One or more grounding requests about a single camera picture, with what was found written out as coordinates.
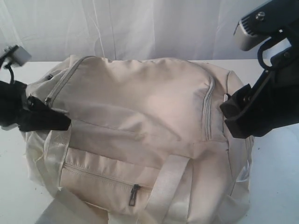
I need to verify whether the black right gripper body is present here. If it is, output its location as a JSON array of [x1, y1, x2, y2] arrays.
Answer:
[[242, 39, 299, 137]]

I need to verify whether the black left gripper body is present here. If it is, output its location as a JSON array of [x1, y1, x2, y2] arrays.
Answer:
[[0, 81, 29, 126]]

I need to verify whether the cream fabric duffel bag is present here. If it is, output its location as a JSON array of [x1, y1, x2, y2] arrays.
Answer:
[[23, 56, 253, 224]]

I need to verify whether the white backdrop curtain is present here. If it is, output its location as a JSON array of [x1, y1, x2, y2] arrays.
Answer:
[[0, 0, 262, 61]]

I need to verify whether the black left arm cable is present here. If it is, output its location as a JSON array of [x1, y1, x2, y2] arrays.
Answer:
[[6, 63, 16, 84]]

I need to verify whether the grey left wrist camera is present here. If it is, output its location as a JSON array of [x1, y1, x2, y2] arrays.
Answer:
[[0, 45, 31, 67]]

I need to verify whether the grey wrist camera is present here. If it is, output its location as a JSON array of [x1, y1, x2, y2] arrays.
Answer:
[[0, 45, 31, 67], [233, 17, 290, 51]]

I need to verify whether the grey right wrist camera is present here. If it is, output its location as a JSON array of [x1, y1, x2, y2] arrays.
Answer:
[[233, 17, 290, 51]]

